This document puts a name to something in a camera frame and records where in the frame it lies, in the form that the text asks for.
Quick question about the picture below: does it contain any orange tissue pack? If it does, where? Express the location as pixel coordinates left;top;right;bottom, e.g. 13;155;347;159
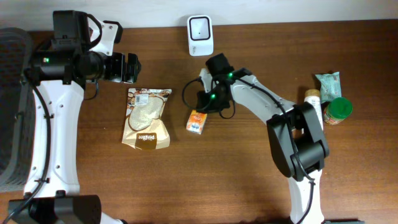
186;110;208;134

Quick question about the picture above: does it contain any tan bread bag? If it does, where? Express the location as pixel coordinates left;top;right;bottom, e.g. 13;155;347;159
122;88;172;150

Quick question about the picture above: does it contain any white cream tube gold cap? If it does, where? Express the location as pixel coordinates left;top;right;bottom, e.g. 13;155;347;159
304;89;323;129

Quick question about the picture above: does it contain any teal snack packet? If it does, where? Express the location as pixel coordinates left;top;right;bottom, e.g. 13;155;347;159
315;72;342;103

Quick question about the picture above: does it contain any green lid jar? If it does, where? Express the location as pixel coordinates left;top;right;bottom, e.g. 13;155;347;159
323;97;353;125

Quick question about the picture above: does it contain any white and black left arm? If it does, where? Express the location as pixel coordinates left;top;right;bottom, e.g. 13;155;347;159
1;10;141;223

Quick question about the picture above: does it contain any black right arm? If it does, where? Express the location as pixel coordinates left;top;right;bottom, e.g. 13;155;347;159
198;54;329;223

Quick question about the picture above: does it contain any grey plastic mesh basket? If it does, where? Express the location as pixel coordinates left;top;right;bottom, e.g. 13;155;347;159
1;28;35;192

